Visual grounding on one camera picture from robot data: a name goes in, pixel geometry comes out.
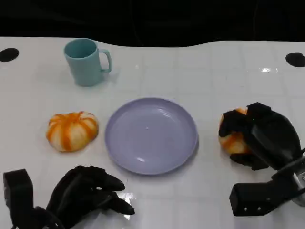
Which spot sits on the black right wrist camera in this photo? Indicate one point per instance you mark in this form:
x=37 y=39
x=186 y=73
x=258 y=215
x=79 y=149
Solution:
x=252 y=200

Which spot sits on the black curtain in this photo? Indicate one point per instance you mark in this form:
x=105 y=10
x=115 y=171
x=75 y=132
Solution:
x=152 y=19

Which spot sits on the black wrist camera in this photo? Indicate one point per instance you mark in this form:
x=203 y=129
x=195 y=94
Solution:
x=17 y=190
x=252 y=200

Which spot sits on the orange and white bread roll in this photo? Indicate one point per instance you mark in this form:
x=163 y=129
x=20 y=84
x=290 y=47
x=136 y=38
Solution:
x=71 y=131
x=232 y=143

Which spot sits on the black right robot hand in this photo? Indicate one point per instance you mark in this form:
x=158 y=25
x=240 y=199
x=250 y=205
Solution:
x=271 y=136

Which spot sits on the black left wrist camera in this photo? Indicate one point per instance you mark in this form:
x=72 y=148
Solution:
x=17 y=190

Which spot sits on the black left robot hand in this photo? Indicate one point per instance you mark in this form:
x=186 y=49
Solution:
x=76 y=190

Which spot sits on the pale green mug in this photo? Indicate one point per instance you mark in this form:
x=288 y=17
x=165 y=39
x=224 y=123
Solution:
x=83 y=66

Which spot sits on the lilac plate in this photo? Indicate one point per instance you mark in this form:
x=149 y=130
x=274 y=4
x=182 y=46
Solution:
x=150 y=136

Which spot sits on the black table grommet hole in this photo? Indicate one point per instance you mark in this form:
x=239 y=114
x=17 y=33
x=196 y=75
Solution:
x=296 y=59
x=8 y=55

